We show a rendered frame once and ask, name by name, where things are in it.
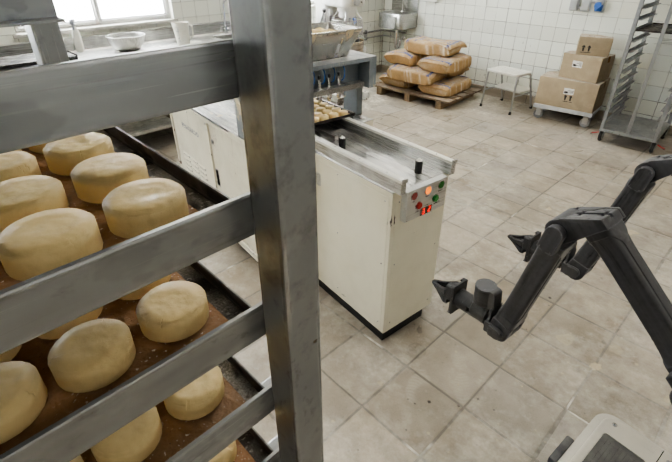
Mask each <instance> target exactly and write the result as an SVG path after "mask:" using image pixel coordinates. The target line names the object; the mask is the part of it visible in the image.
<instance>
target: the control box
mask: <svg viewBox="0 0 672 462"><path fill-rule="evenodd" d="M447 178H448V176H446V175H444V174H440V175H438V176H435V177H433V178H430V179H428V180H426V181H423V182H421V183H418V184H416V185H413V186H411V187H408V188H406V194H403V195H401V197H402V198H401V210H400V221H402V222H404V223H406V222H408V221H410V220H413V219H415V218H417V217H419V216H422V210H423V209H424V208H425V212H423V213H424V214H426V213H428V211H429V210H428V207H429V206H431V207H429V208H430V211H432V210H434V209H436V208H438V207H440V206H443V205H444V200H445V193H446V185H447ZM442 181H444V186H443V187H442V188H439V184H440V183H441V182H442ZM428 187H431V192H430V193H429V194H426V189H427V188H428ZM414 193H417V194H418V196H417V198H416V199H415V200H412V196H413V194H414ZM435 195H438V196H439V199H438V201H436V202H434V201H433V197H434V196H435ZM418 202H421V203H422V207H421V209H417V208H416V205H417V203H418ZM423 211H424V210H423ZM430 211H429V212H430ZM424 214H423V215H424Z"/></svg>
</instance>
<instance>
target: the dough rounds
mask: <svg viewBox="0 0 672 462"><path fill-rule="evenodd" d="M347 114H350V113H348V111H347V110H341V108H339V107H334V105H328V103H327V102H322V101H321V103H318V101H317V100H316V98H314V123H316V122H320V121H324V120H328V119H332V118H336V117H340V116H343V115H347Z"/></svg>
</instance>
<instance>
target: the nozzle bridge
mask: <svg viewBox="0 0 672 462"><path fill-rule="evenodd" d="M376 64H377V56H375V55H371V54H367V53H363V52H359V51H354V50H350V51H349V53H348V55H347V56H345V57H339V58H333V59H327V60H320V61H314V62H313V71H314V73H315V84H314V86H313V87H314V98H315V97H320V96H325V95H329V94H334V93H338V92H343V91H344V108H345V109H347V110H350V111H352V112H354V113H355V115H356V116H358V115H361V114H362V89H363V87H367V88H371V87H375V86H376ZM343 66H344V67H345V78H344V80H342V81H341V85H340V86H337V72H340V76H341V79H343V77H344V68H343ZM333 68H335V73H336V75H335V80H334V82H332V83H331V88H328V87H327V77H328V74H330V77H331V81H333V79H334V69H333ZM323 69H324V70H325V82H324V84H322V85H321V90H318V89H317V79H318V76H320V77H321V78H320V79H321V83H323V81H324V71H323ZM230 100H232V101H234V105H235V113H236V122H237V130H238V137H240V138H241V139H243V140H244V136H243V127H242V119H241V110H240V101H239V97H238V98H234V99H230Z"/></svg>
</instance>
